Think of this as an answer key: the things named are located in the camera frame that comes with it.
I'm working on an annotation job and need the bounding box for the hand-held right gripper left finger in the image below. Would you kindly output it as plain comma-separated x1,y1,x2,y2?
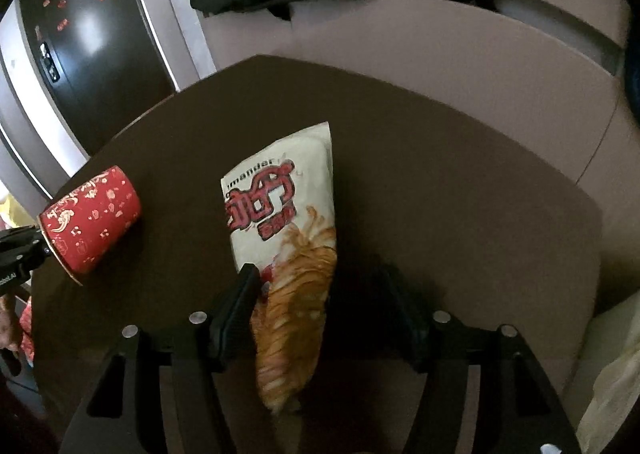
60,263,263,454

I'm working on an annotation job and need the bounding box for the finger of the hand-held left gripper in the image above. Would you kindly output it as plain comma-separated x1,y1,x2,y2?
0,226,53,265

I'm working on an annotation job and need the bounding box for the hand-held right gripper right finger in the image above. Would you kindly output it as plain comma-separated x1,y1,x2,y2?
380,266,583,454

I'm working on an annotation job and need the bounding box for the red paper cup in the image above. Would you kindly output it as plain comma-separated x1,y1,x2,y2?
38,165,143,286

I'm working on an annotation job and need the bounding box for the white noodle snack packet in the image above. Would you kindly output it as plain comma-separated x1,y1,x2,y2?
221,121,338,412

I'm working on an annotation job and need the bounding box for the red patterned clothing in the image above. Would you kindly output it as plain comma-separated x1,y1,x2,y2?
17,296,38,365

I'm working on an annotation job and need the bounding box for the brown cloth-covered table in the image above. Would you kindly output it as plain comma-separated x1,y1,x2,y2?
30,54,608,454

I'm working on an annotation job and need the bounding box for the black door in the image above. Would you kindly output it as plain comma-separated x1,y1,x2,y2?
0,0,176,195

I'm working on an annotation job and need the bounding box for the blue towel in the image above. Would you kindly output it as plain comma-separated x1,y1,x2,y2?
622,46,640,117

